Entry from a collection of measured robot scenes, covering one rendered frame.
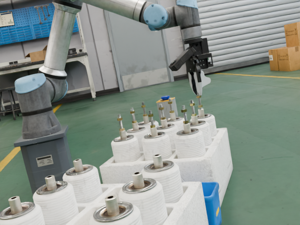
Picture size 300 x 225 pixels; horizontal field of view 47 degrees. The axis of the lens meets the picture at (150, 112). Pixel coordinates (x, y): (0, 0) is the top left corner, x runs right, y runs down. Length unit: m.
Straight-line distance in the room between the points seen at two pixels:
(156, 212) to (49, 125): 0.75
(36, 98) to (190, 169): 0.63
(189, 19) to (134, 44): 4.98
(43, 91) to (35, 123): 0.13
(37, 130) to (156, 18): 0.60
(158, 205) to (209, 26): 5.90
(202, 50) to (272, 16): 5.71
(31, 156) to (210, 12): 5.53
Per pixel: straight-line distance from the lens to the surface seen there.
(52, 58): 1.48
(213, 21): 6.58
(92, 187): 0.96
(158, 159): 0.85
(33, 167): 1.39
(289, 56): 4.87
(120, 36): 6.28
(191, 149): 1.13
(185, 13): 1.34
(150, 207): 0.74
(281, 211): 1.14
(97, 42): 6.27
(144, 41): 6.32
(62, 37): 1.47
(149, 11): 1.21
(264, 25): 6.94
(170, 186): 0.84
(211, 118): 1.36
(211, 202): 1.00
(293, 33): 5.02
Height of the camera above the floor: 0.52
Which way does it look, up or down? 9 degrees down
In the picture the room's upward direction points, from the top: 11 degrees counter-clockwise
